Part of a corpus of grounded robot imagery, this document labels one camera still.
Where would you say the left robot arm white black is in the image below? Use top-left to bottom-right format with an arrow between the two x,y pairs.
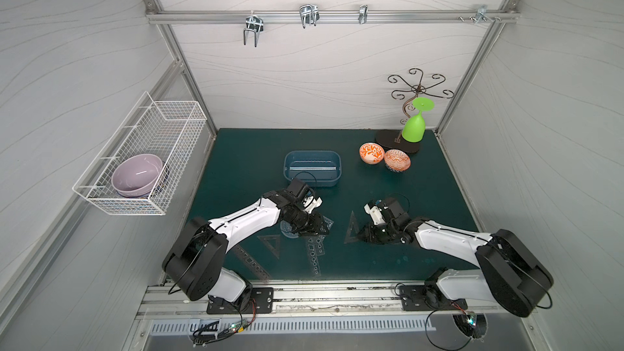
162,187 -> 328,307

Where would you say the orange patterned bowl left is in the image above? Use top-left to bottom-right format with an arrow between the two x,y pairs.
358,142 -> 385,165

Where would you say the blue semicircle protractor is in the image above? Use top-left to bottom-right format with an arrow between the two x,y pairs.
279,221 -> 299,239

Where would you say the clear stencil template ruler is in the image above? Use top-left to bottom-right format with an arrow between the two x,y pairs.
304,236 -> 325,278

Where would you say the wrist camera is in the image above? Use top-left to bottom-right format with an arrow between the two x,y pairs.
364,197 -> 410,226
286,178 -> 323,214

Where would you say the green table mat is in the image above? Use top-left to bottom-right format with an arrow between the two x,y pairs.
190,129 -> 476,280

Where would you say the aluminium top rail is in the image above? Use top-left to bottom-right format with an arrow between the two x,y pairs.
146,9 -> 521,26

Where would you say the white slotted cable duct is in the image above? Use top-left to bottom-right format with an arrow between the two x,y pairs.
149,315 -> 436,337

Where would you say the metal single hook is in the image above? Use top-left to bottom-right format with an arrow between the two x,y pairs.
358,5 -> 368,24

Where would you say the metal hook right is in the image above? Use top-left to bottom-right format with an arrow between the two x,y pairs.
458,5 -> 502,24

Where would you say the long thin clear ruler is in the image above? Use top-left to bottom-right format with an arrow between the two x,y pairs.
289,166 -> 337,172

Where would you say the orange patterned bowl right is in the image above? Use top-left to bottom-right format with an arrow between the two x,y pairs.
384,149 -> 411,173

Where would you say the metal double hook left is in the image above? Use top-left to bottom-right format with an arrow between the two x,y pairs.
243,16 -> 264,47

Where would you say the white wire basket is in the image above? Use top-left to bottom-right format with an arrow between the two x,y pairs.
72,92 -> 206,216

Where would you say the dark straight stencil ruler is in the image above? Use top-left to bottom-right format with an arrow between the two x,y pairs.
230,245 -> 271,282

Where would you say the small clear triangle ruler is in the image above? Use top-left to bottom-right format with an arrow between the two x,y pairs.
258,235 -> 281,259

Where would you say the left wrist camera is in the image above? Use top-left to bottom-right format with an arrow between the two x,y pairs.
286,178 -> 323,214

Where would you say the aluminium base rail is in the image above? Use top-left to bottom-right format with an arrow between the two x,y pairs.
135,279 -> 537,321

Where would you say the orange patterned bowl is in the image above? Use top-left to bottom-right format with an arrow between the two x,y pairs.
358,142 -> 385,165
384,149 -> 411,173

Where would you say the green plastic goblet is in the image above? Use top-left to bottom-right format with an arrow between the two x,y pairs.
401,97 -> 435,143

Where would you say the black metal cup stand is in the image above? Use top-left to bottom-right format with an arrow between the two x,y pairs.
375,68 -> 455,154

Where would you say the blue plastic storage box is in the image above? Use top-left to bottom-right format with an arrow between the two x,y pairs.
284,150 -> 342,188

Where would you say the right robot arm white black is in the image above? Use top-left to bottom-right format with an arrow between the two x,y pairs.
357,205 -> 554,318

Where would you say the purple bowl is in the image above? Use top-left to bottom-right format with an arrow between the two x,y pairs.
110,154 -> 163,198

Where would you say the metal double hook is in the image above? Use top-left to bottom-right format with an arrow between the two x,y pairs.
299,4 -> 320,29
243,16 -> 264,47

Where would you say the metal double hook centre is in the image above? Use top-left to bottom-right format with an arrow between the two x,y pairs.
299,4 -> 320,29

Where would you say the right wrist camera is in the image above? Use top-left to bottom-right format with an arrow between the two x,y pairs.
364,197 -> 410,226

